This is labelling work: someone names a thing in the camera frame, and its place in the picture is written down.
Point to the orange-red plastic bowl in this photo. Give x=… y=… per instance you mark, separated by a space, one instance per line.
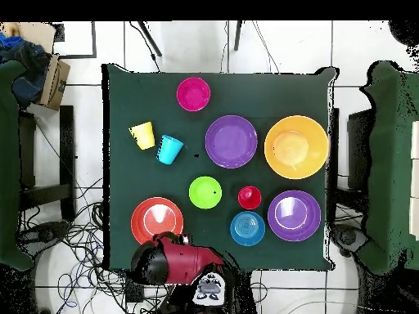
x=154 y=216

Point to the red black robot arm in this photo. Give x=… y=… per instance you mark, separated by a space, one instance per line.
x=183 y=261

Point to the green plastic bowl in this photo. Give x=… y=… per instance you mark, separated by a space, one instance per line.
x=205 y=192

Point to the purple plastic bowl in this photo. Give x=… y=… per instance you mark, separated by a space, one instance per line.
x=231 y=141
x=294 y=215

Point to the red plastic cup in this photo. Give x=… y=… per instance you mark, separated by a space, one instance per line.
x=249 y=197

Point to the blue plastic cup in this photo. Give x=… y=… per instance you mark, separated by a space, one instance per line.
x=169 y=149

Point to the dark green tablecloth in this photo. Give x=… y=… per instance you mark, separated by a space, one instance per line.
x=147 y=183

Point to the blue plastic bowl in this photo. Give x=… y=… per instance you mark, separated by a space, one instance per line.
x=247 y=228

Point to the yellow plastic cup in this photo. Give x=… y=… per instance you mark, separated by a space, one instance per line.
x=143 y=135

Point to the pink plastic bowl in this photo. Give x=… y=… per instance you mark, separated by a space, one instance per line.
x=193 y=94

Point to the large yellow-orange plastic bowl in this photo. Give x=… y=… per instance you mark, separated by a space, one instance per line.
x=296 y=147

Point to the black stand leg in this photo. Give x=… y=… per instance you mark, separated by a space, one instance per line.
x=149 y=37
x=238 y=36

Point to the grey black chair base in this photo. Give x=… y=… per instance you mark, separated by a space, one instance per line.
x=347 y=237

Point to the cardboard box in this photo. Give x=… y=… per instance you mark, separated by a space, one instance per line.
x=55 y=83

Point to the green cloth covered side table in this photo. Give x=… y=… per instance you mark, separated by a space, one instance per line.
x=392 y=163
x=8 y=163

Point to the blue fabric bundle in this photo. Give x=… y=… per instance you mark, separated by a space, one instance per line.
x=26 y=65

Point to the black stool frame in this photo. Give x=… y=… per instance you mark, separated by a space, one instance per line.
x=67 y=157

